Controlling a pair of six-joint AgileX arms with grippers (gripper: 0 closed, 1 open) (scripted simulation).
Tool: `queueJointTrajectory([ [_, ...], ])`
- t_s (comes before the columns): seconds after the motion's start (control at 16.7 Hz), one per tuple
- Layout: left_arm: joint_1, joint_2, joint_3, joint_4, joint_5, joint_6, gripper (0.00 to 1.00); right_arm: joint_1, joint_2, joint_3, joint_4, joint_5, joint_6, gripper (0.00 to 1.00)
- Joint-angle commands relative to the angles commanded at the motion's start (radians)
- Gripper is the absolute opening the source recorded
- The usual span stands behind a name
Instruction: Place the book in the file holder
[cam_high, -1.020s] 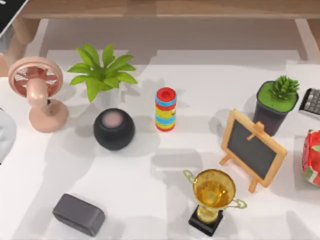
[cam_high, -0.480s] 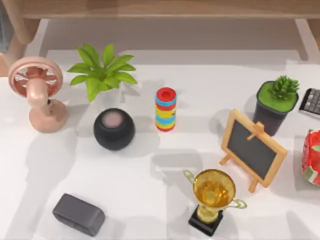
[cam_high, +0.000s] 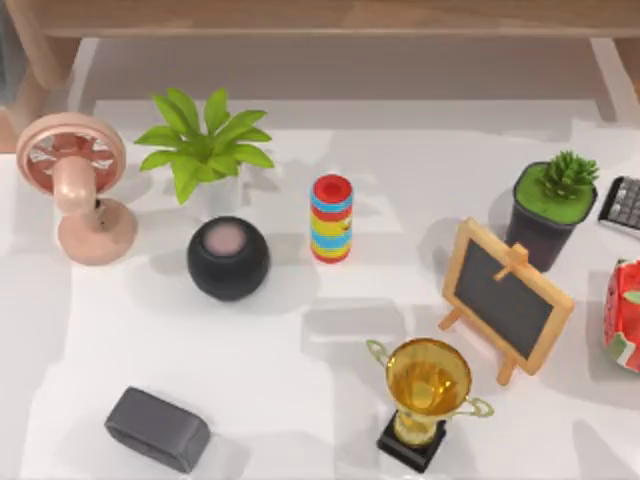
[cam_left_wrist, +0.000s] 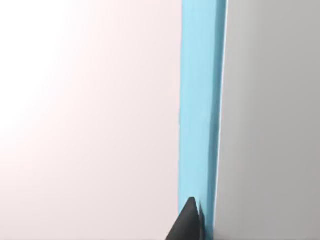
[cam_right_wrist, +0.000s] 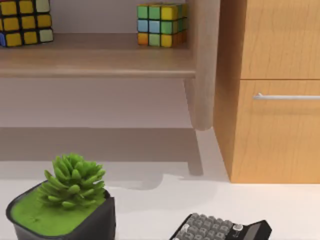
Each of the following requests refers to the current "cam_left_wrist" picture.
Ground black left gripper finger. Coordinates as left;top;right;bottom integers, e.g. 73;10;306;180
164;196;202;240

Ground light blue rack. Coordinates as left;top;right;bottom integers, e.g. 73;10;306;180
177;0;228;240

